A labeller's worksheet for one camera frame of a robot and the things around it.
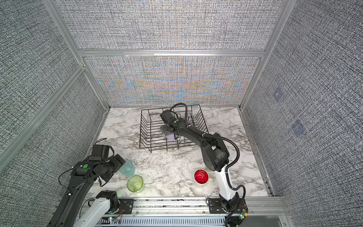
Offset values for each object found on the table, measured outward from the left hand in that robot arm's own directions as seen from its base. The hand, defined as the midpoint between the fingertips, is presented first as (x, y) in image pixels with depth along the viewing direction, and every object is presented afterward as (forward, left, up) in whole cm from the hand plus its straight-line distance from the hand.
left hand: (121, 165), depth 77 cm
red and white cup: (-6, -44, -9) cm, 45 cm away
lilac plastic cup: (+16, -27, +1) cm, 32 cm away
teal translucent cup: (+2, 0, -10) cm, 10 cm away
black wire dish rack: (+25, -13, -8) cm, 30 cm away
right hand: (+26, -27, -1) cm, 37 cm away
